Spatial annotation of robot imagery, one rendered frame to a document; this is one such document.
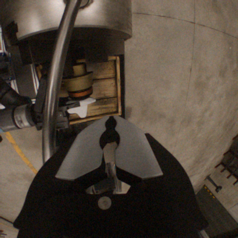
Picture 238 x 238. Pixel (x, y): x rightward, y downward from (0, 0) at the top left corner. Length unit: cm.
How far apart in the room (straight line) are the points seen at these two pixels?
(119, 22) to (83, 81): 17
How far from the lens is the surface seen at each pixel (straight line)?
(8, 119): 42
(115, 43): 32
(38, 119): 40
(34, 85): 132
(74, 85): 31
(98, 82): 55
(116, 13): 23
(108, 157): 69
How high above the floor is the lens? 142
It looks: 57 degrees down
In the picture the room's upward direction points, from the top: 149 degrees clockwise
